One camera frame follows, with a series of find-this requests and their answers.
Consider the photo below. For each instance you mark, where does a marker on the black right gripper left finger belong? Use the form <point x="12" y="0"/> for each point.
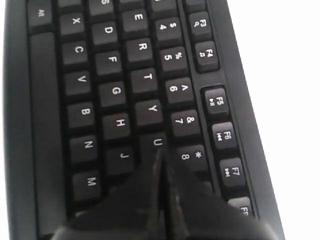
<point x="130" y="213"/>

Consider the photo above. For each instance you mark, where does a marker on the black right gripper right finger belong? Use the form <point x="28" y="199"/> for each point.
<point x="194" y="212"/>

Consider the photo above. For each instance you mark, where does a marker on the black Acer keyboard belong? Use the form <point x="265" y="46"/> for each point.
<point x="93" y="88"/>

